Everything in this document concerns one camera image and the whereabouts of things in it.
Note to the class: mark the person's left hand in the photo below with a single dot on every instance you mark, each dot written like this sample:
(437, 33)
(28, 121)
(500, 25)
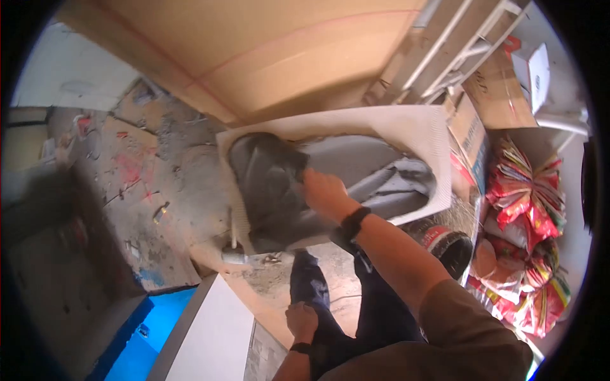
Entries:
(301, 321)

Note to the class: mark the blue sheet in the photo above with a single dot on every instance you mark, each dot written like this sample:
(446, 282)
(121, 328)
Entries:
(143, 338)

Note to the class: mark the white pipe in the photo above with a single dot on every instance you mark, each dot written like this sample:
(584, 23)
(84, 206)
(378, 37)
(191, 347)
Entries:
(562, 124)

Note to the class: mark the pile of red bags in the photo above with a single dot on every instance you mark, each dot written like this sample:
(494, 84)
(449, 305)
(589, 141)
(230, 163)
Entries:
(524, 228)

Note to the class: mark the small white carton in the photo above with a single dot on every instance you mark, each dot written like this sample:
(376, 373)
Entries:
(536, 76)

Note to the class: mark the white support leg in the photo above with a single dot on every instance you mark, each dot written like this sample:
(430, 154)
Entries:
(235, 247)

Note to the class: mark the grey mortar layer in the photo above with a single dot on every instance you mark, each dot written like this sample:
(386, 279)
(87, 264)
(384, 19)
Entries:
(357, 162)

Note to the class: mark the person's legs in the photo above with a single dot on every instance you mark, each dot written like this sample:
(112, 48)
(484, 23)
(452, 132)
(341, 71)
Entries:
(381, 314)

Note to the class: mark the person's right hand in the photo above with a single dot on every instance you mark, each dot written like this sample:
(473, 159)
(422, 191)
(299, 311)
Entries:
(329, 193)

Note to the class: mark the person's right fingers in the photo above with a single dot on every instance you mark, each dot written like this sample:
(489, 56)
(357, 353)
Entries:
(309, 183)

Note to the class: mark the black wrist band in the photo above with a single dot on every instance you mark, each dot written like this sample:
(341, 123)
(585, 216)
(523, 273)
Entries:
(300, 348)
(353, 224)

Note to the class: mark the white flat board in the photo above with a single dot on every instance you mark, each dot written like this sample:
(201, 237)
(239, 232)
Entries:
(209, 333)

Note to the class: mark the person's body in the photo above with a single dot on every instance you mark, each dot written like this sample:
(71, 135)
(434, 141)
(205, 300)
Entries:
(443, 343)

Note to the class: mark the dark grey mortar trowel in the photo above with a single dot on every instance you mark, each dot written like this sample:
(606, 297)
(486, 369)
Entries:
(267, 185)

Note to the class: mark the person's left fingers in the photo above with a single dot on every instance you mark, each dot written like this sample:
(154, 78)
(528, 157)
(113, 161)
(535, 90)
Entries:
(298, 308)

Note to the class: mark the large brown cardboard box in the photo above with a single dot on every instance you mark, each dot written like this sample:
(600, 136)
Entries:
(267, 52)

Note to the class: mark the flattened brown cardboard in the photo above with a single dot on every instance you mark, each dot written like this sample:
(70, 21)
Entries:
(495, 100)

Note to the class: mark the white ridged tile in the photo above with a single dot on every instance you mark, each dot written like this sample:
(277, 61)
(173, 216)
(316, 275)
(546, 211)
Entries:
(419, 128)

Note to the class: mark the black bucket with red label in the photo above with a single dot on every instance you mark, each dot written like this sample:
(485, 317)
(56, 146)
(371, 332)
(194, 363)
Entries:
(445, 243)

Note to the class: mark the printed brown carton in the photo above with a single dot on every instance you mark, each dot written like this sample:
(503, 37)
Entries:
(469, 138)

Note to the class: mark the white metal frame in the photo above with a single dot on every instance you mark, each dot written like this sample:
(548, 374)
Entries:
(452, 52)

